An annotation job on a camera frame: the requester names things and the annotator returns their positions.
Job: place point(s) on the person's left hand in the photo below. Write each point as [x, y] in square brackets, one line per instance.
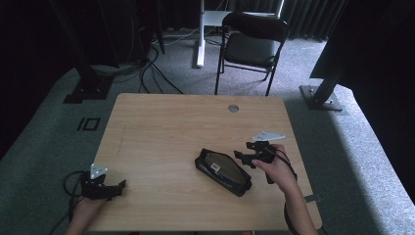
[86, 210]

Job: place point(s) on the black stand with metal base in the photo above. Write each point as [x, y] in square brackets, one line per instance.
[321, 98]

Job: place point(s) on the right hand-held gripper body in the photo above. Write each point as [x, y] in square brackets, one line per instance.
[266, 151]

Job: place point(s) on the black folding chair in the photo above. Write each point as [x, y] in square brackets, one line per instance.
[251, 49]

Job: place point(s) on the white desk frame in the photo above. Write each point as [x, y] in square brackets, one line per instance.
[201, 32]

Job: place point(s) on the black pencil case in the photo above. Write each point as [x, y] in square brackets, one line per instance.
[228, 176]

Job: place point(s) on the small clear eraser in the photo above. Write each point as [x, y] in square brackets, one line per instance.
[215, 166]

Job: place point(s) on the dark curtain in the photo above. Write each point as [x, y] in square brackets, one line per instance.
[306, 16]

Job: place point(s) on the round grey table grommet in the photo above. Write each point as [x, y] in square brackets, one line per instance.
[233, 108]

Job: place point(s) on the grey tape tab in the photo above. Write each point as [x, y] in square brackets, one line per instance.
[313, 197]

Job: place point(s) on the person's right hand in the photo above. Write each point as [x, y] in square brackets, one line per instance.
[280, 171]

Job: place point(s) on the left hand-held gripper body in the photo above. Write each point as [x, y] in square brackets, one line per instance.
[93, 189]

